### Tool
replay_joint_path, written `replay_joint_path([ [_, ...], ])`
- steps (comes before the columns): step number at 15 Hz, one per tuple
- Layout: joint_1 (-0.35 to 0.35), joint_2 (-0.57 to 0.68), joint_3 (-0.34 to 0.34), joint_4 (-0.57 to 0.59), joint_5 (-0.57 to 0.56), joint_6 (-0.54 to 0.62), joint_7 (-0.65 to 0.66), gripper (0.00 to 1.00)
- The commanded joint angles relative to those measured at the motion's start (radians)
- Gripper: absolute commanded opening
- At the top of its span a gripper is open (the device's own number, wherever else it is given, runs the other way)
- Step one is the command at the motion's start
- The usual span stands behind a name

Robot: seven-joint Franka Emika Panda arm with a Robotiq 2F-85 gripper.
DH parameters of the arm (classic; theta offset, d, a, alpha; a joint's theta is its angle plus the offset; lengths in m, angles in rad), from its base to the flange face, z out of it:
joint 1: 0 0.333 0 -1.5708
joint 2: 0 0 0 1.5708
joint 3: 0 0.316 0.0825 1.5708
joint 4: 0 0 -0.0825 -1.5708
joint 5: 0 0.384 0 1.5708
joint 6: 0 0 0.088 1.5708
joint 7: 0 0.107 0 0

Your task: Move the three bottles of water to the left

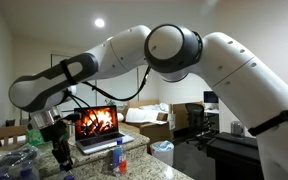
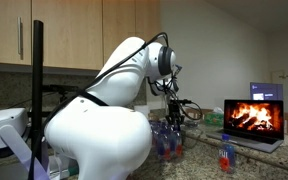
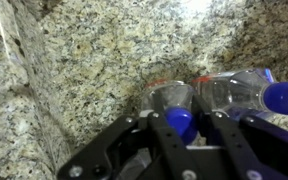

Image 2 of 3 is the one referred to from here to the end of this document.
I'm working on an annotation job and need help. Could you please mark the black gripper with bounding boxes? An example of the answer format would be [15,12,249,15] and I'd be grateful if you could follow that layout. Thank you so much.
[165,100,185,131]

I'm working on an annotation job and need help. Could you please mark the plastic wrapped water bottle pack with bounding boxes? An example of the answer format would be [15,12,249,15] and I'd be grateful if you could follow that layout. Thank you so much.
[149,119,184,149]

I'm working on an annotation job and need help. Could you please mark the white paper towel roll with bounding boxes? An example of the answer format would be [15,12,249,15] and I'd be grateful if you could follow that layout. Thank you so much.
[134,105,151,118]

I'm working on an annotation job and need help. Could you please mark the green tissue box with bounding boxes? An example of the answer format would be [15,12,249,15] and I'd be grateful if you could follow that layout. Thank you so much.
[203,106,225,127]

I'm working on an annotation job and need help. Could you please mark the silver laptop showing fireplace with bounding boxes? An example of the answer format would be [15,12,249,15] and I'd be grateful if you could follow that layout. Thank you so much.
[206,99,285,154]

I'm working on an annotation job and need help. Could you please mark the purple screen monitor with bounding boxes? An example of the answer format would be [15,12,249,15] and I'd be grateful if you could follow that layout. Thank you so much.
[249,82,284,102]

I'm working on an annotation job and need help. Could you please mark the white VR headset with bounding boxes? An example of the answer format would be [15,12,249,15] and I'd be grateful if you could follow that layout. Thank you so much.
[0,107,50,180]

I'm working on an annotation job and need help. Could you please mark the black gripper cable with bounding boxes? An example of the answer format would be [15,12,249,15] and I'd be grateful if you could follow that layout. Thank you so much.
[147,66,204,123]

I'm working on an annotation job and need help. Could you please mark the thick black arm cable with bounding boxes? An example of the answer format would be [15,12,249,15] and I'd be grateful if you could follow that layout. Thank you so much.
[27,31,170,180]

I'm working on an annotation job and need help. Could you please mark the wooden wall cabinet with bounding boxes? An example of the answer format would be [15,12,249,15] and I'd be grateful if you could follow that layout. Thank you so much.
[0,0,162,73]

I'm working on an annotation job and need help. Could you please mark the black camera stand pole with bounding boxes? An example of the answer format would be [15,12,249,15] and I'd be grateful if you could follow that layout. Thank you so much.
[27,19,80,161]

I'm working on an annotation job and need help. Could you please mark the metal cabinet handle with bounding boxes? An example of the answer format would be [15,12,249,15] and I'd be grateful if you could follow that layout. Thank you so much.
[17,16,24,61]

